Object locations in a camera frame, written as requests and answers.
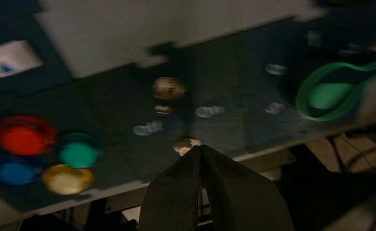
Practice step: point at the yellow dome push button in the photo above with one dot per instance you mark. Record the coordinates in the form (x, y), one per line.
(67, 179)

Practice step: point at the blue dome push button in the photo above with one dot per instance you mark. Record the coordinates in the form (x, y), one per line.
(16, 172)

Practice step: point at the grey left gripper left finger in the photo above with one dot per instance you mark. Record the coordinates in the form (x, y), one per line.
(175, 197)

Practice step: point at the red dome push button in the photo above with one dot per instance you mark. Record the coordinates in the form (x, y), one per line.
(25, 135)

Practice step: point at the green rotary knob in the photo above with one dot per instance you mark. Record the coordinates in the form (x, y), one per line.
(331, 94)

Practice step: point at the teal dome push button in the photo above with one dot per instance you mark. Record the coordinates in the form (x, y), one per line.
(79, 153)

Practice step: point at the modular task board box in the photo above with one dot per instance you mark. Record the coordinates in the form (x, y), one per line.
(118, 57)

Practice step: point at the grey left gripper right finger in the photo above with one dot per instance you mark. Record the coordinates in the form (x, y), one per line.
(245, 201)

